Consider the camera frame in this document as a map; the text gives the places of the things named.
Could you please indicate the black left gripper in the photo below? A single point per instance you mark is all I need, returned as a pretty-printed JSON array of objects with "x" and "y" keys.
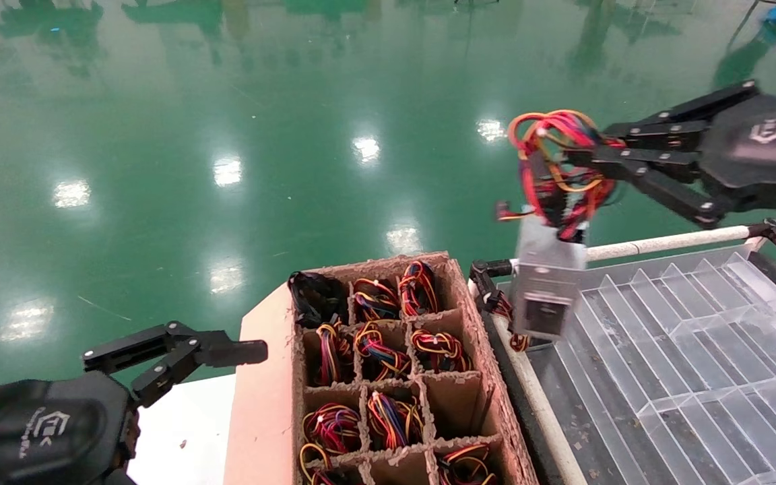
[{"x": 44, "y": 431}]

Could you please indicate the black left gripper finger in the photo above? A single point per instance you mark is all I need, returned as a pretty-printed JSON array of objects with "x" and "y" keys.
[{"x": 226, "y": 352}]

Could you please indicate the white cart rail pipe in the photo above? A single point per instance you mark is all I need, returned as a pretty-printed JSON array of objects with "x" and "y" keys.
[
  {"x": 541, "y": 417},
  {"x": 664, "y": 241}
]

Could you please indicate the black pipe corner joint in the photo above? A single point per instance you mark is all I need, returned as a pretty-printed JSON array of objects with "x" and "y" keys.
[
  {"x": 768, "y": 230},
  {"x": 481, "y": 273}
]

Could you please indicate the clear acrylic divider tray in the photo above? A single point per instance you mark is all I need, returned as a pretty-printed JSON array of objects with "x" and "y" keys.
[{"x": 698, "y": 377}]

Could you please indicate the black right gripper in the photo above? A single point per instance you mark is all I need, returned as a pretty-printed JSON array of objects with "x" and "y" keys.
[{"x": 765, "y": 141}]

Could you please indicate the brown cardboard divider carton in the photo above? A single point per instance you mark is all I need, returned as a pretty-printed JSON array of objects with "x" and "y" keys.
[{"x": 273, "y": 417}]

